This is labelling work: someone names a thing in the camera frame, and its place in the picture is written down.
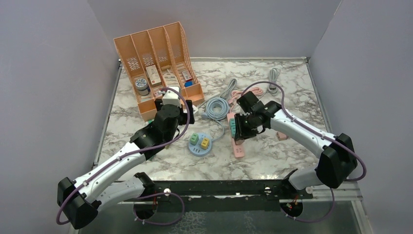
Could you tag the round tin in organizer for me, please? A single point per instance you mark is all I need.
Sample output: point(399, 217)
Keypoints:
point(142, 87)

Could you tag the round blue power strip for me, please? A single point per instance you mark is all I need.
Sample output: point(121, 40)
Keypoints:
point(196, 149)

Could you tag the pink usb charger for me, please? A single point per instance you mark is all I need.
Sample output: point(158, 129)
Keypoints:
point(281, 136)

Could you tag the green usb charger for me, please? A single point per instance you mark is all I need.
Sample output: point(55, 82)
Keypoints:
point(194, 139)

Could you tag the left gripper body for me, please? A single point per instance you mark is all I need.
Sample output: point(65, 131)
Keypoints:
point(183, 117)

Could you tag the pink power strip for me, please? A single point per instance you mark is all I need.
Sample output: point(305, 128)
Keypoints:
point(237, 149)

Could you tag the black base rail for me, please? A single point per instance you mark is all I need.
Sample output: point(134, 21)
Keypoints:
point(217, 196)

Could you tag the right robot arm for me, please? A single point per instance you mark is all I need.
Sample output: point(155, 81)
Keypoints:
point(335, 153)

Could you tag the white red box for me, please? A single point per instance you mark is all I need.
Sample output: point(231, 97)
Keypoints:
point(153, 75)

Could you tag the white power strip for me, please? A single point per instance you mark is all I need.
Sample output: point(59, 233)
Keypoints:
point(195, 110)

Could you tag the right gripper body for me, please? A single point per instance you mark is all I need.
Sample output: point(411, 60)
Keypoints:
point(246, 126)

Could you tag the teal usb charger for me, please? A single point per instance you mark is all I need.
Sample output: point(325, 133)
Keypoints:
point(232, 123)
point(233, 132)

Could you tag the orange desk file organizer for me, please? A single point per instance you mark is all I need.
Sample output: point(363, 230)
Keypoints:
point(165, 47)

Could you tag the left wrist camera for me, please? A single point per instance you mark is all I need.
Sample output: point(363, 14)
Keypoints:
point(171, 98)

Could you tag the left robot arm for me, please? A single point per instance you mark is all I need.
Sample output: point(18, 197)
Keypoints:
point(80, 200)

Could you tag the yellow usb charger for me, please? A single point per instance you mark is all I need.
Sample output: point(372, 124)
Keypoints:
point(205, 143)

